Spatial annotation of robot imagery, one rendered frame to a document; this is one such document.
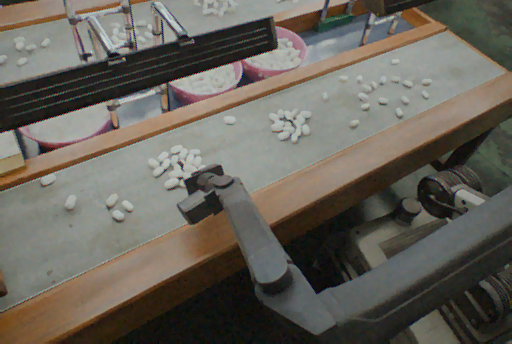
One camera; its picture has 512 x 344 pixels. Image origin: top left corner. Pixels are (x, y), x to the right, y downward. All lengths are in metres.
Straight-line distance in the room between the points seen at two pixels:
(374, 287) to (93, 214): 0.77
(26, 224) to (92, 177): 0.18
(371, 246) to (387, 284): 0.94
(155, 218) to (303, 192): 0.38
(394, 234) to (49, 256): 1.03
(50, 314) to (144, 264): 0.20
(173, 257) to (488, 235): 0.67
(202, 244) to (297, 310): 0.55
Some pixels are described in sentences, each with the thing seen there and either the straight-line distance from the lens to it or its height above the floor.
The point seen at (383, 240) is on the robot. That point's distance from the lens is 1.40.
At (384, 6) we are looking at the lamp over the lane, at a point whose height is 1.07.
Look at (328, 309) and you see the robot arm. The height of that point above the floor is 1.23.
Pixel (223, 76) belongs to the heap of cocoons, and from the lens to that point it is 1.37.
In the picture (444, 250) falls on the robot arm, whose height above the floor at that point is 1.27.
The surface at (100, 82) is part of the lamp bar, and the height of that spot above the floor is 1.08.
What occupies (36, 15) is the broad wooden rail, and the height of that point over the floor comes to 0.76.
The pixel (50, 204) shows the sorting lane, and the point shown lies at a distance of 1.09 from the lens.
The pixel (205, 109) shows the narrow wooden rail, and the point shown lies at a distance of 1.21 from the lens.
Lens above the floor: 1.61
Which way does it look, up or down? 50 degrees down
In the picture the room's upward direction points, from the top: 10 degrees clockwise
